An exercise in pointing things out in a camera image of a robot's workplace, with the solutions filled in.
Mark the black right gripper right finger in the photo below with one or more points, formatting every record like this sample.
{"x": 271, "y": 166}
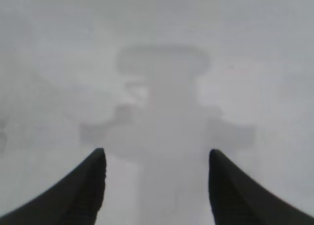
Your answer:
{"x": 245, "y": 195}

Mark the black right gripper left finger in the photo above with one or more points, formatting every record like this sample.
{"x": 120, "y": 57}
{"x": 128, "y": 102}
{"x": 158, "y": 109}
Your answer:
{"x": 68, "y": 193}

